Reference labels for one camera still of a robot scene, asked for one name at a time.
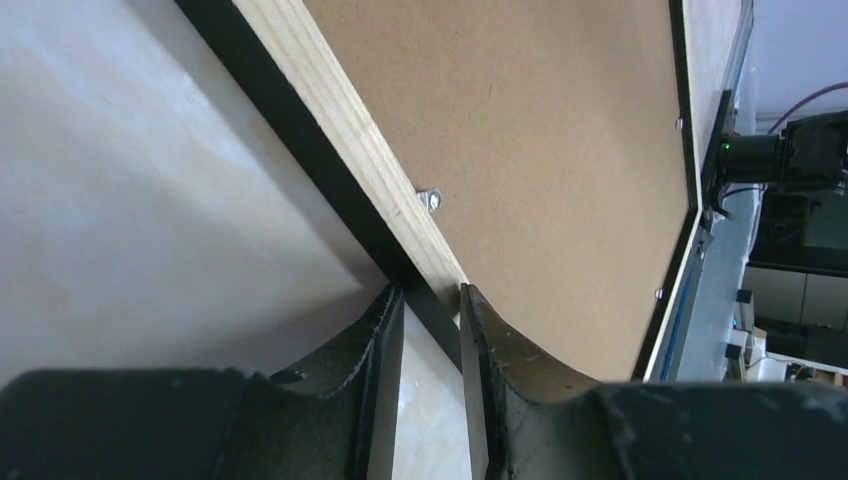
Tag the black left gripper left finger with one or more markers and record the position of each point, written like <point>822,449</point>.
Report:
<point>330,415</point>

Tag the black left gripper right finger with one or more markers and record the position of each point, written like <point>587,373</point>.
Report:
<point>530,416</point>

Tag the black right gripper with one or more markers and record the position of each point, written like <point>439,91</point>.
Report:
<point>808,156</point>

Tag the brown cardboard backing board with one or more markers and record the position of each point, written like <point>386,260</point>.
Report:
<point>549,126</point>

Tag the wooden picture frame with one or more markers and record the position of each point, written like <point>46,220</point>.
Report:
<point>287,69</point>

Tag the aluminium front rail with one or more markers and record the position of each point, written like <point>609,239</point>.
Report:
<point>702,316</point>

